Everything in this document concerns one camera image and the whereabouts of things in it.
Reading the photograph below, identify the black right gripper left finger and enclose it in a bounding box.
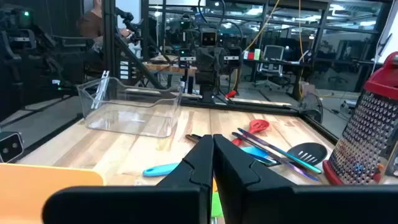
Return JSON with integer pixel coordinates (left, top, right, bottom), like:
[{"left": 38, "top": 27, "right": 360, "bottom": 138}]
[{"left": 42, "top": 134, "right": 215, "bottom": 224}]

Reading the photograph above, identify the person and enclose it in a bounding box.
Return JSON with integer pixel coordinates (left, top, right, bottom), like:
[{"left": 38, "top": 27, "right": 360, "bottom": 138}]
[{"left": 76, "top": 0, "right": 133, "bottom": 54}]

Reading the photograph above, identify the black table-level camera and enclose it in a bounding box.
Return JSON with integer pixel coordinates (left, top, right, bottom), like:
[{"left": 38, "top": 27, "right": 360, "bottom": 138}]
[{"left": 0, "top": 131, "right": 25, "bottom": 164}]

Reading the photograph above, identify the colourful utensils bundle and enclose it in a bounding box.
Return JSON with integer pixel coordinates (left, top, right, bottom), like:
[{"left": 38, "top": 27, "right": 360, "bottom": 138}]
[{"left": 237, "top": 127, "right": 323, "bottom": 174}]

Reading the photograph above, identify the orange plastic bin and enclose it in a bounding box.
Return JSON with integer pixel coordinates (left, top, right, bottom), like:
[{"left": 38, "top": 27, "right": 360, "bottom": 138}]
[{"left": 0, "top": 163, "right": 105, "bottom": 224}]

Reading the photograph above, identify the grey office chair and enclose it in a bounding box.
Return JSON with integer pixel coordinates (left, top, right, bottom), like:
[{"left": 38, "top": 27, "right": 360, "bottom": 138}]
[{"left": 253, "top": 45, "right": 292, "bottom": 90}]

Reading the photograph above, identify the clear plastic bin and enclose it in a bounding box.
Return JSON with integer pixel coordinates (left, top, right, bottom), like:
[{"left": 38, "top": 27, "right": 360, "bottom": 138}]
[{"left": 76, "top": 76, "right": 184, "bottom": 138}]

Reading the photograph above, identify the blue silicone spoon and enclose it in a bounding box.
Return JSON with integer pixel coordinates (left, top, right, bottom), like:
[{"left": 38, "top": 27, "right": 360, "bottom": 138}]
[{"left": 142, "top": 146, "right": 274, "bottom": 178}]

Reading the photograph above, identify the black mesh basket stand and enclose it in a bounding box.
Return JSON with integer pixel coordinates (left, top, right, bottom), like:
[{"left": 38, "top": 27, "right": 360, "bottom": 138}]
[{"left": 297, "top": 92, "right": 324, "bottom": 124}]

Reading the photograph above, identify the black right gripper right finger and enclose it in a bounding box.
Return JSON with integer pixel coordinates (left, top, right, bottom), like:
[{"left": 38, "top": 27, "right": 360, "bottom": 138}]
[{"left": 213, "top": 134, "right": 398, "bottom": 224}]

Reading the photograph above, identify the green small spatula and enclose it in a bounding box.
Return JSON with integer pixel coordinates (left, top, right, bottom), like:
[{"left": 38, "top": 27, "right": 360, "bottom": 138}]
[{"left": 211, "top": 192, "right": 224, "bottom": 218}]

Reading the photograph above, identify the red and steel box grater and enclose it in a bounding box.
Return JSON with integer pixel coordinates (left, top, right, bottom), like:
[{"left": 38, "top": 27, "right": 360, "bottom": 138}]
[{"left": 322, "top": 51, "right": 398, "bottom": 186}]

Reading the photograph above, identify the red silicone slotted spoon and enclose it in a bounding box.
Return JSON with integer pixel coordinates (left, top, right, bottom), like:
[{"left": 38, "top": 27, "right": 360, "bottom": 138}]
[{"left": 231, "top": 119, "right": 271, "bottom": 147}]

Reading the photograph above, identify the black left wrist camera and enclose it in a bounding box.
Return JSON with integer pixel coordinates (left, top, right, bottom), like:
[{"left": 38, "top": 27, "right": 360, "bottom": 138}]
[{"left": 198, "top": 27, "right": 218, "bottom": 48}]

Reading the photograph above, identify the black slotted spoon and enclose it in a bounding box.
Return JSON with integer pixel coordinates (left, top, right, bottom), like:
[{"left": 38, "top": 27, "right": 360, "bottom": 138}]
[{"left": 267, "top": 142, "right": 328, "bottom": 167}]

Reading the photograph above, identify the white board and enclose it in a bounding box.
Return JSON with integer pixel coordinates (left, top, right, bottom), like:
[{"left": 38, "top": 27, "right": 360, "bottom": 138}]
[{"left": 373, "top": 0, "right": 398, "bottom": 65}]

